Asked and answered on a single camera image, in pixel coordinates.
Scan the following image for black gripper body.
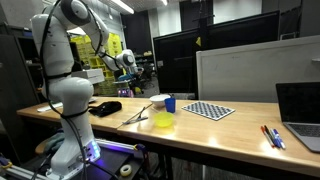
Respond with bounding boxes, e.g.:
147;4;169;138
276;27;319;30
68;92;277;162
129;68;144;83

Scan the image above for white bowl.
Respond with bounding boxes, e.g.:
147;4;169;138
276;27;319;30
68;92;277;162
149;94;172;108

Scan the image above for metal spoon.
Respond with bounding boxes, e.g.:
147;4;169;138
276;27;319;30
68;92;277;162
137;106;147;120

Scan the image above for blue plastic cup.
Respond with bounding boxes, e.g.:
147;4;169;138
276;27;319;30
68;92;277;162
164;97;177;114

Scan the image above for black folded cloth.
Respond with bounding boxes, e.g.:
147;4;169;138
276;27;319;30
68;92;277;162
88;101;123;118

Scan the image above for yellow storage bins stack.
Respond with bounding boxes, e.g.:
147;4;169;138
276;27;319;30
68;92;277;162
70;32;127;96

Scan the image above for yellow plastic bowl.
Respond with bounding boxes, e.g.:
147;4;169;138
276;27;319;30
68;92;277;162
153;111;175;128

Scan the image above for large black screen panel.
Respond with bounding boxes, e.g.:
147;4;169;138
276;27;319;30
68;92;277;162
152;10;281;100

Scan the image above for white box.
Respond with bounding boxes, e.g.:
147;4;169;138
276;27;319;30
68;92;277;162
71;68;106;85

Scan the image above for long ceiling light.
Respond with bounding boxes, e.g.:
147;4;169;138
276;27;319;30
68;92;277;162
109;0;135;15

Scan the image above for small checkerboard sheet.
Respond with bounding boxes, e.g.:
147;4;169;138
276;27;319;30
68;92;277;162
181;101;236;121

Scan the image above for tape roll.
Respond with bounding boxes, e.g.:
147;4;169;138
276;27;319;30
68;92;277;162
119;164;133;177

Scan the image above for teal cloth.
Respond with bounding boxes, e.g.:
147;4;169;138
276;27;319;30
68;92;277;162
44;131;67;155

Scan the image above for white divider panel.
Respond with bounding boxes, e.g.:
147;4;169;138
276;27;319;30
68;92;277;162
195;35;320;104

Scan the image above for black shelving unit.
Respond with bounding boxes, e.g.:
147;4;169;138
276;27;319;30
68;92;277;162
0;22;48;111

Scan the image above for red pen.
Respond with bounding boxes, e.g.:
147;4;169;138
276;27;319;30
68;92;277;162
260;126;275;149

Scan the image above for black pen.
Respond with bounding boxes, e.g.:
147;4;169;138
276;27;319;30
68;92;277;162
263;125;278;148

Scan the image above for blue pen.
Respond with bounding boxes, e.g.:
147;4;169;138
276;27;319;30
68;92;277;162
273;128;287;150
269;129;283;150

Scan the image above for grey laptop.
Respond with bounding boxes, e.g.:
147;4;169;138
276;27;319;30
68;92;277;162
275;82;320;154

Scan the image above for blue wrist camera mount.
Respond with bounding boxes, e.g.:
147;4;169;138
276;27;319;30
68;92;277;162
118;73;133;82

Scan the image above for aluminium rail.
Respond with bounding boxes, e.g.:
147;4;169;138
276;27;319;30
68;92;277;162
0;162;48;180
94;138;148;156

